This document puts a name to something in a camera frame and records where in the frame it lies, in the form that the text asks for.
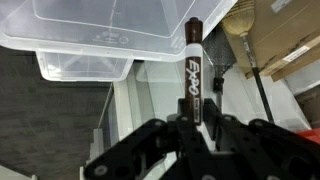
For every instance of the small clear storage box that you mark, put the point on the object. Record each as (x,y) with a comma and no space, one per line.
(74,68)

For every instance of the brown cardboard boxes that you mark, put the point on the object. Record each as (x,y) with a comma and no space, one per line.
(283,35)

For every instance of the large clear storage box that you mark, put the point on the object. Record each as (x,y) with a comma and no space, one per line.
(151,30)

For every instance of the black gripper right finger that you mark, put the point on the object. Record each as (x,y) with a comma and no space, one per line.
(267,150)

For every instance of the brown Expo marker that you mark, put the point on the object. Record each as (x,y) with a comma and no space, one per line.
(193,58)

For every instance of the red box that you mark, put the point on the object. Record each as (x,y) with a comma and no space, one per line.
(313,135)

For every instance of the straw broom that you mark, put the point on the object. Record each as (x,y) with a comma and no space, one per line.
(238,21)

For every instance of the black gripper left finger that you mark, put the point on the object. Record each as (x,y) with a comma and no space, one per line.
(134,157)

